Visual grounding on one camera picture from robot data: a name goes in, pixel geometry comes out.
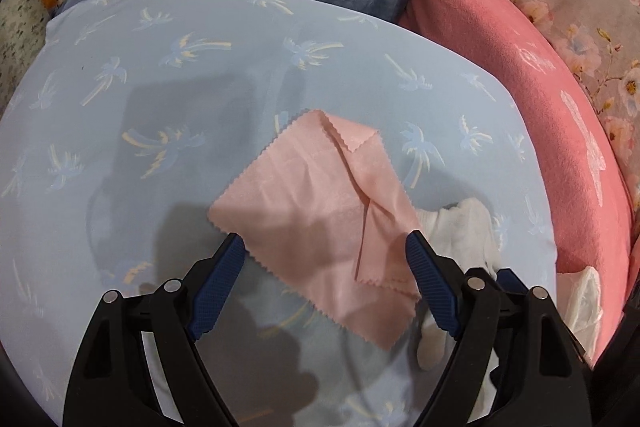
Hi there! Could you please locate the pink cloth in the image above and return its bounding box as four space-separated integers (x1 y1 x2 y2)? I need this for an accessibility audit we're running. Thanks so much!
207 109 423 352

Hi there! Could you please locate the light blue palm print pillow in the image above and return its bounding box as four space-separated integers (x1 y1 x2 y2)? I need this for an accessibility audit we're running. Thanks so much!
0 0 558 427

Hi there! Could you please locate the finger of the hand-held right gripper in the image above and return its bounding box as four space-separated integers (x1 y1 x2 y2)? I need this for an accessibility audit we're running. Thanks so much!
495 268 531 295

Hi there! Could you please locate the floral bed sheet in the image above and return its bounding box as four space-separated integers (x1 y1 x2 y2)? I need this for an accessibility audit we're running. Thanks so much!
470 0 640 212

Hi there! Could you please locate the white sock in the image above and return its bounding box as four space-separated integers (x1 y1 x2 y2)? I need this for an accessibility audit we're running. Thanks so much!
417 199 503 370

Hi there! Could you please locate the pink blanket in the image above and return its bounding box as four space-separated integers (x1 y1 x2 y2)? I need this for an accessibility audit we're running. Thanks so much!
320 0 636 368

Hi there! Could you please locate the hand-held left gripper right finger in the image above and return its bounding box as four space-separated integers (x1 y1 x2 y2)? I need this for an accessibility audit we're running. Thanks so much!
404 230 597 427

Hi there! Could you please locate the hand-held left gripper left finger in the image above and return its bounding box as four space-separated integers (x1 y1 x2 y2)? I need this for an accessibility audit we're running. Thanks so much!
64 232 247 427

